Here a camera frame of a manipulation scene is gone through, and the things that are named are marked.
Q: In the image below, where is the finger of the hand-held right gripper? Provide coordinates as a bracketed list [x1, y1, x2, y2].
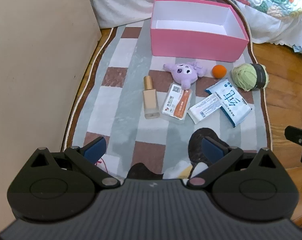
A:
[284, 125, 302, 146]

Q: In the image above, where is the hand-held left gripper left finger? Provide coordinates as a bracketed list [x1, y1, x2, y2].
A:
[23, 136, 121, 188]

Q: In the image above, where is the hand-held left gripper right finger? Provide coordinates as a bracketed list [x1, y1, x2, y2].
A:
[186, 136, 285, 188]

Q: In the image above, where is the small white tissue packet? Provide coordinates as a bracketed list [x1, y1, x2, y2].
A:
[187, 94, 222, 125]

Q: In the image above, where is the blue white wet wipes packet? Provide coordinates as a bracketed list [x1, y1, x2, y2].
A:
[205, 78, 252, 128]

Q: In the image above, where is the clear case orange label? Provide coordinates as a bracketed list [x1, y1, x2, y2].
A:
[161, 83, 193, 125]

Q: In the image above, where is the beige foundation bottle gold cap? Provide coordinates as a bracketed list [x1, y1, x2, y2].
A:
[143, 76, 160, 120]

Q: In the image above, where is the green yarn ball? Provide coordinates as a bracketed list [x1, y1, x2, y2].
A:
[231, 63, 269, 91]

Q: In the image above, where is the orange ball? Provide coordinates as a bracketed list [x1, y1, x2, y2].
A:
[212, 65, 227, 79]

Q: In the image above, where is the purple plush toy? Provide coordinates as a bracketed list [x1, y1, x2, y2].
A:
[163, 60, 208, 90]

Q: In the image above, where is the pink cardboard box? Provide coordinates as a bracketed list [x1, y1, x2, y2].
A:
[150, 0, 249, 63]

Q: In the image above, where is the checkered rug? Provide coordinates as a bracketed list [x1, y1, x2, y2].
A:
[61, 0, 274, 180]

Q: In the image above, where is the beige cabinet panel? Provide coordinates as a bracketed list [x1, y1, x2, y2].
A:
[0, 0, 101, 233]

